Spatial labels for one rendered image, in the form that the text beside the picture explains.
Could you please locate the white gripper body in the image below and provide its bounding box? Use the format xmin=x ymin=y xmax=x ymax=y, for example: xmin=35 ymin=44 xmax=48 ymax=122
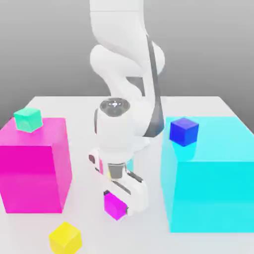
xmin=108 ymin=171 xmax=149 ymax=217

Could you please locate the small magenta cube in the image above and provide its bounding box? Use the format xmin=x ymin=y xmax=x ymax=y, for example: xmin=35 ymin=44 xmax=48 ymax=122
xmin=103 ymin=193 xmax=128 ymax=221

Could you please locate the small yellow cube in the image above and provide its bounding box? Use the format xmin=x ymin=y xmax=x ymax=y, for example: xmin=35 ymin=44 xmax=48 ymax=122
xmin=48 ymin=221 xmax=82 ymax=254

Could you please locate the small blue cube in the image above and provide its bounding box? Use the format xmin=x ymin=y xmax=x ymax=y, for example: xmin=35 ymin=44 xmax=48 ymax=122
xmin=169 ymin=117 xmax=199 ymax=148

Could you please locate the small green cube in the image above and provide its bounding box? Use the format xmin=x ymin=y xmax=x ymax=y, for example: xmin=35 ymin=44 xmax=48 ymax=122
xmin=13 ymin=107 xmax=44 ymax=133

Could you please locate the large cyan box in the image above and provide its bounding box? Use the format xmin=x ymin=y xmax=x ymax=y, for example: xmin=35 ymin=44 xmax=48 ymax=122
xmin=160 ymin=116 xmax=254 ymax=233

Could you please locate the large magenta box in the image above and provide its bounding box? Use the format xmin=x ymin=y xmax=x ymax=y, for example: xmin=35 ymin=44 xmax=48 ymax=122
xmin=0 ymin=117 xmax=73 ymax=214

